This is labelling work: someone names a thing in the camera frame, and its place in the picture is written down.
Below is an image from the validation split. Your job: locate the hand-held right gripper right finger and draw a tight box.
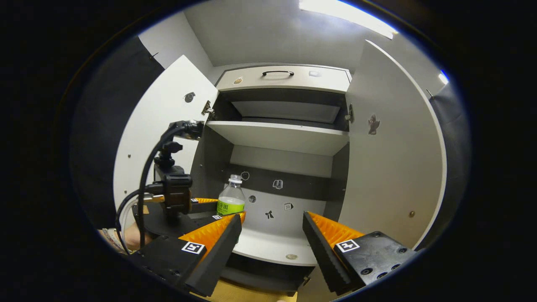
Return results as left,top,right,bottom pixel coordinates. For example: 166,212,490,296
302,211,419,295

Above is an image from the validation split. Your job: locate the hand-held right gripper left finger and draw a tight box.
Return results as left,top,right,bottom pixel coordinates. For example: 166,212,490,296
130,214,243,297

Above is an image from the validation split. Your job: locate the clear bottle green label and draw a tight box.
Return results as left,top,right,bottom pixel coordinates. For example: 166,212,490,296
217,174,247,217

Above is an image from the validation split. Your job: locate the grey cabinet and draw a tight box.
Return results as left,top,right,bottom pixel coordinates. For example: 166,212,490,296
191,63,354,294

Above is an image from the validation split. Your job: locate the grey cabinet door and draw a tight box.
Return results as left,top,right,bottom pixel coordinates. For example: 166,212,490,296
113,55,219,235
338,40,448,250

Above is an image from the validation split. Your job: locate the white cabinet shelf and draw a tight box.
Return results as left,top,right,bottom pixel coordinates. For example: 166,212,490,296
206,121,350,157

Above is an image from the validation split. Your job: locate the grey cabinet drawer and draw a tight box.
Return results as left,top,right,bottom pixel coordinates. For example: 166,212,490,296
216,65,352,94

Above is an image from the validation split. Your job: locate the long ceiling light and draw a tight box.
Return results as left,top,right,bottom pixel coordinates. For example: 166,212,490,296
299,0,399,40

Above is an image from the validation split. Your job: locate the black cable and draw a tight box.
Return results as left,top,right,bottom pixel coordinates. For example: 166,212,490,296
115,120,206,255

